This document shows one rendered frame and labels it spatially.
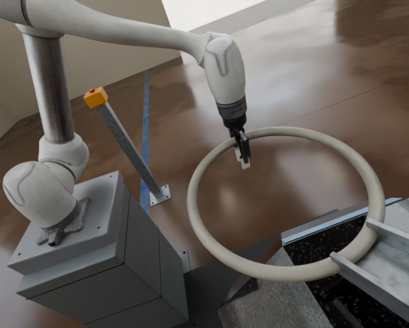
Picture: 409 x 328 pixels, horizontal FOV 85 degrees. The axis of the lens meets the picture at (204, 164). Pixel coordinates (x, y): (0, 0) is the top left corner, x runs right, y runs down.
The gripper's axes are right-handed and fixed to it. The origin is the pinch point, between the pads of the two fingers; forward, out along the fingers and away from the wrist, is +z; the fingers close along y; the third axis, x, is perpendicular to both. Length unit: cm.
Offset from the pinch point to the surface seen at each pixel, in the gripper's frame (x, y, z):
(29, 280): -91, 4, 10
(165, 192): -53, -94, 97
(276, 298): -12.2, 43.6, 6.1
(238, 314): -23.3, 40.4, 17.8
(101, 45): -109, -600, 52
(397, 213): 23.4, 40.0, -1.0
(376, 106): 168, -85, 95
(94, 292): -76, 10, 27
